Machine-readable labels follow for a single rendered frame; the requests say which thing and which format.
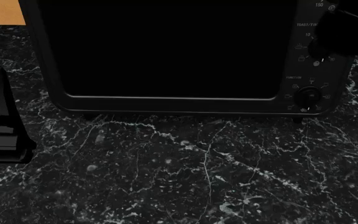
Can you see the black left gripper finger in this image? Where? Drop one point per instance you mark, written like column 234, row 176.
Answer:
column 2, row 93

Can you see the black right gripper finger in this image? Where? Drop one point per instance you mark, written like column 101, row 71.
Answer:
column 317, row 47

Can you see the black timer knob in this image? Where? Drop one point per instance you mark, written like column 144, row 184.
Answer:
column 322, row 60

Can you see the black toaster oven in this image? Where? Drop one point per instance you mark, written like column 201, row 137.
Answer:
column 300, row 70

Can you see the black oven foot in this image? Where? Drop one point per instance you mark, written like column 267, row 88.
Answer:
column 89, row 116
column 297, row 119

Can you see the black glass oven door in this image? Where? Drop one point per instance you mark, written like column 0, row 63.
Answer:
column 166, row 51

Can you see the black function knob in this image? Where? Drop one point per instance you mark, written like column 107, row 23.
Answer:
column 309, row 96

